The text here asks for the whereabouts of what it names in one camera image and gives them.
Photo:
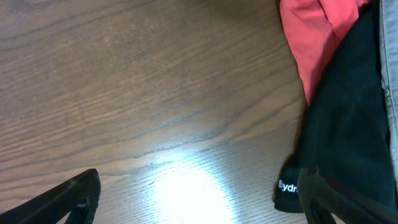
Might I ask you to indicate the red garment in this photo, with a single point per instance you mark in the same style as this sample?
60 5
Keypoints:
314 29

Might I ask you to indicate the grey trousers in pile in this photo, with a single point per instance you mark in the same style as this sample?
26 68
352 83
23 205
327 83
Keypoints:
388 54

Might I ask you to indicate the black garment with white logo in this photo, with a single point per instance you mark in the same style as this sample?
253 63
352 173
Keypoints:
345 133

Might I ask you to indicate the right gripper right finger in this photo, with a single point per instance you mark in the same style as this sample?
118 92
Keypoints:
323 198

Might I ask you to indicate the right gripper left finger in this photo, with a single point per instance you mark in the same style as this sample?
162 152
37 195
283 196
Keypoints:
76 199

